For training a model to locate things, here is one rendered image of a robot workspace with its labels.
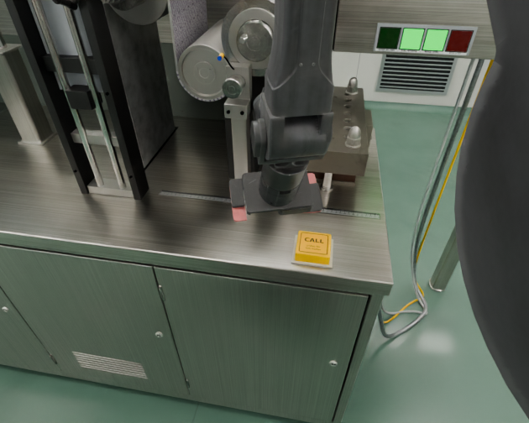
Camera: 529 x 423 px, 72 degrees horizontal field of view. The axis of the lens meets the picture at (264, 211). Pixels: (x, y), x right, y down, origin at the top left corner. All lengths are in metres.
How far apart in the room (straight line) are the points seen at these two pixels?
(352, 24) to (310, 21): 0.79
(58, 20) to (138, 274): 0.55
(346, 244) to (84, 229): 0.58
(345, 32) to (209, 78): 0.44
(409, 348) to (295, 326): 0.92
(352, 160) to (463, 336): 1.23
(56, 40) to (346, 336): 0.89
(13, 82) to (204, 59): 0.59
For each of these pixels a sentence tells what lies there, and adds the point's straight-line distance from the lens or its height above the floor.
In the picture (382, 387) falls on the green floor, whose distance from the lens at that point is 1.66.
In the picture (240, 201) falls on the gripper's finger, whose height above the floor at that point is 1.11.
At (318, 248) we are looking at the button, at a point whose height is 0.92.
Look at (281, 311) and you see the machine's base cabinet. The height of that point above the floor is 0.72.
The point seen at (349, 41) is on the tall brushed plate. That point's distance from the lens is 1.14.
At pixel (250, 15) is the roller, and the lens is 0.80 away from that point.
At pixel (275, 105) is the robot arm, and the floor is 1.31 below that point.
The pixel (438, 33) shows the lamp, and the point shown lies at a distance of 1.16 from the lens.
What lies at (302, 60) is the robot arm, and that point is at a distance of 0.36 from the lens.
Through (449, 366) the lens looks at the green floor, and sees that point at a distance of 1.80.
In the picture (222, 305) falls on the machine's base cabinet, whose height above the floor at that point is 0.71.
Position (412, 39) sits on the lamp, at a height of 1.19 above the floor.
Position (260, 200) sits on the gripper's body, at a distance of 0.54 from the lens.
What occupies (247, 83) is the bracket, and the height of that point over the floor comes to 1.17.
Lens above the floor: 1.45
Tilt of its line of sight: 40 degrees down
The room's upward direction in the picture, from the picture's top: straight up
